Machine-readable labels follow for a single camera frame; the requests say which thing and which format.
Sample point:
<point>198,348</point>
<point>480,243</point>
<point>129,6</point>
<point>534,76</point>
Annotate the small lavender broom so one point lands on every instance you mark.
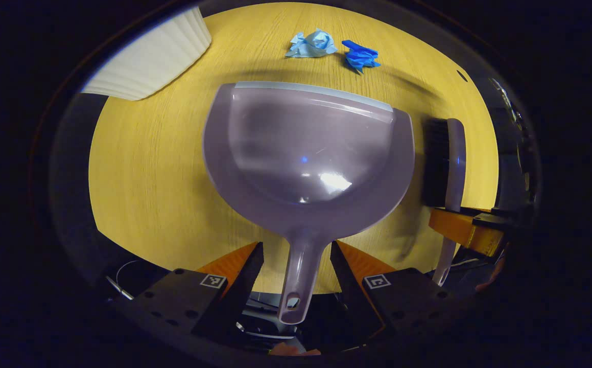
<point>454,163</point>

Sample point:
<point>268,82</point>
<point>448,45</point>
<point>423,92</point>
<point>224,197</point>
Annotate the dark blue paper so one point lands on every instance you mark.
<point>359,56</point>

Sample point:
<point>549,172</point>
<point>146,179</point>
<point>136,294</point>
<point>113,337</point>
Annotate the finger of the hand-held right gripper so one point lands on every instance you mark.
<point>454,225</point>

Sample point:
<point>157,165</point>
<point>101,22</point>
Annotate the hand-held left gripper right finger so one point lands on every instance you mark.
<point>347,276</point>

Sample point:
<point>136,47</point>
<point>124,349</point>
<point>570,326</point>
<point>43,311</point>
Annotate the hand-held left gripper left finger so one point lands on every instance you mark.
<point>234,291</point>

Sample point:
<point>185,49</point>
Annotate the lavender plastic dustpan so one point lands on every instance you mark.
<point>306,163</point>

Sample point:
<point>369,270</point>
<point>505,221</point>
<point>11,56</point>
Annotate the light blue paper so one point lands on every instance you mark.
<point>313,45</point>

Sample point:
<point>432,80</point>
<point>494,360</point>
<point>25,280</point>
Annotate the white ribbed garbage bin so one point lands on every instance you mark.
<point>152,56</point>

